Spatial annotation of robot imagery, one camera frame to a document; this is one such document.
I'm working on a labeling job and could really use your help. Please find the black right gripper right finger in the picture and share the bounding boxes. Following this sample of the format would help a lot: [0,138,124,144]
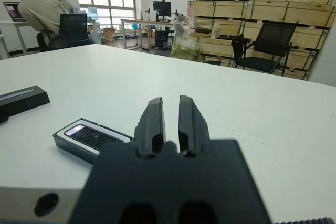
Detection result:
[177,94,213,156]

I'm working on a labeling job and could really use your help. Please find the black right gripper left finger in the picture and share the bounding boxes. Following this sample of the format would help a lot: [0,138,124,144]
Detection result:
[133,96,167,156]

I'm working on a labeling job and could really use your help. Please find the black box lid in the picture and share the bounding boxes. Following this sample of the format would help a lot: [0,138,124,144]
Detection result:
[0,85,51,119]

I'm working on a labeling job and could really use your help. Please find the slim black camera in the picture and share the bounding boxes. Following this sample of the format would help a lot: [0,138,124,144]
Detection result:
[64,125,127,153]

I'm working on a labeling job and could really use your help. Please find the black box with white insert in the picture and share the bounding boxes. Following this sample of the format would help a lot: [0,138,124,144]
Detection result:
[51,118,134,166]

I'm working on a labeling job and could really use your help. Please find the translucent blue box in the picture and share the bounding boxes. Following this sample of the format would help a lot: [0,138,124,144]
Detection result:
[87,6,100,22]

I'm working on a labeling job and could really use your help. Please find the yellow-green bag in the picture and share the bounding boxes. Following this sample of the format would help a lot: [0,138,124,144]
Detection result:
[170,39,202,62]

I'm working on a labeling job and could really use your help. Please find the black computer tower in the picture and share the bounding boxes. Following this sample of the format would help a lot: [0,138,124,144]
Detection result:
[154,29,169,48]

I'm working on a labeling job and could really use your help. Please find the white chair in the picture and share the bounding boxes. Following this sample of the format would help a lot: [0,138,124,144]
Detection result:
[172,22,192,44]

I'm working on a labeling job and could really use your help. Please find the white desk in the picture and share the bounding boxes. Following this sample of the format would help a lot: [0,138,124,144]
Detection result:
[0,20,34,59]

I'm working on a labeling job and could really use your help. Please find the long grey desk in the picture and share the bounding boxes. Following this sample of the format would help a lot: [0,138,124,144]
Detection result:
[120,18,190,51]

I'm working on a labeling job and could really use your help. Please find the open laptop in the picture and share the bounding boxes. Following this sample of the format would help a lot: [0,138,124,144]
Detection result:
[3,1,27,22]

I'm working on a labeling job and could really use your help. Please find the person in beige jacket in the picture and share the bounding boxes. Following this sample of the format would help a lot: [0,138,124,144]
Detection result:
[9,0,70,51]

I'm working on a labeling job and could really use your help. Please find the black office chair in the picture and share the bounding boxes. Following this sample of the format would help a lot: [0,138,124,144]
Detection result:
[49,13,92,49]

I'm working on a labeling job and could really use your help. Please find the black computer monitor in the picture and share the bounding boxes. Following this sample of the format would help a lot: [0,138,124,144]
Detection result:
[153,0,173,23]

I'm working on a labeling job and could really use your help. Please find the black folding chair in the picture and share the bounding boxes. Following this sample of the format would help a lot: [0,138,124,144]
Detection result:
[230,20,300,77]

